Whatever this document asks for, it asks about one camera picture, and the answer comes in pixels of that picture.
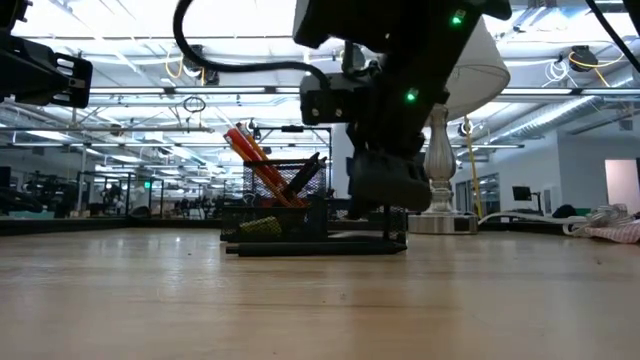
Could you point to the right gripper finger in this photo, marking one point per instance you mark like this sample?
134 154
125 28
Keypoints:
395 182
357 211

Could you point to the black pen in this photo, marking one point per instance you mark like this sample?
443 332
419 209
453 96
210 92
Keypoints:
320 248
314 169
300 180

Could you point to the small yellow eraser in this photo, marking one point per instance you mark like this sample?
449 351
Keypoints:
260 226

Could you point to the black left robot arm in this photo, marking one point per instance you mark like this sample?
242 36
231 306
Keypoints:
10 12

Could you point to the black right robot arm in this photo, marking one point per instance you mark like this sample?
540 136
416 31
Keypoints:
390 25

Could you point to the black mesh desk organizer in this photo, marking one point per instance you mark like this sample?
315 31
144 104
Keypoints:
280 225

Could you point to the white shade silver table lamp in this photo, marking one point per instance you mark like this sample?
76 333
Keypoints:
440 165

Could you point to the small black monitor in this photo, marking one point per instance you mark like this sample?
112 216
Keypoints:
522 193

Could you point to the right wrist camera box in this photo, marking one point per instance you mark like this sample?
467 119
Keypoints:
330 100

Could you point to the black aluminium table frame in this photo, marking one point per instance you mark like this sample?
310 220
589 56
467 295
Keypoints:
100 226

